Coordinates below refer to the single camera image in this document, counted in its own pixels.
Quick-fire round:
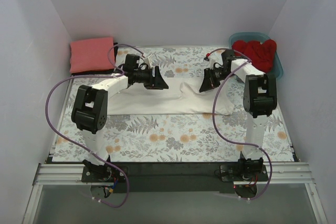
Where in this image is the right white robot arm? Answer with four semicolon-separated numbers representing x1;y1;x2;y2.
199;48;278;182

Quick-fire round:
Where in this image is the red crumpled t shirt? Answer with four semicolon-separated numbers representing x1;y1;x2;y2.
232;39;277;73

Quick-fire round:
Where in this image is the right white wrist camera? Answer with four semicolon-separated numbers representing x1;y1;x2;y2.
204;53;216;69

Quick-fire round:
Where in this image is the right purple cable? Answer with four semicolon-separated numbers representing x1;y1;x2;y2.
206;48;273;205

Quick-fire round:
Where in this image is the teal plastic basket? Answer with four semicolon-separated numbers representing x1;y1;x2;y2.
228;32;284;80

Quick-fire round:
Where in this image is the purple cable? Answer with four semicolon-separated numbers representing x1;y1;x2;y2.
206;48;273;205
45;43;148;208

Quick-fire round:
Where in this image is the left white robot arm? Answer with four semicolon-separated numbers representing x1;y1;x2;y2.
71;54;169;182

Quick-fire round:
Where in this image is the aluminium frame rail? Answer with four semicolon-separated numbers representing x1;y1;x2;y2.
33;162;315;185

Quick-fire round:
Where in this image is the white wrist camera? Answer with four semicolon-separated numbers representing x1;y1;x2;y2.
143;55;155;68
204;53;216;69

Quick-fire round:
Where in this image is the floral table mat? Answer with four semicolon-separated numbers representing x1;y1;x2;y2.
50;47;294;163

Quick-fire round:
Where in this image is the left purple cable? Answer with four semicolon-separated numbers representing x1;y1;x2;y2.
45;43;148;208

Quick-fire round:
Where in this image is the folded black t shirt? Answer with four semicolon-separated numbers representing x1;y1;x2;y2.
71;41;119;76

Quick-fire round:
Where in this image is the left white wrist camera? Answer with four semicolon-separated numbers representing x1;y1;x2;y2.
143;55;155;68

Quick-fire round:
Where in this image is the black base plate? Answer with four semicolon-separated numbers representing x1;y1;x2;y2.
81;161;270;197

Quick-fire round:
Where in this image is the white t shirt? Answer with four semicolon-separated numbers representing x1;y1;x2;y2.
107;77;234;115

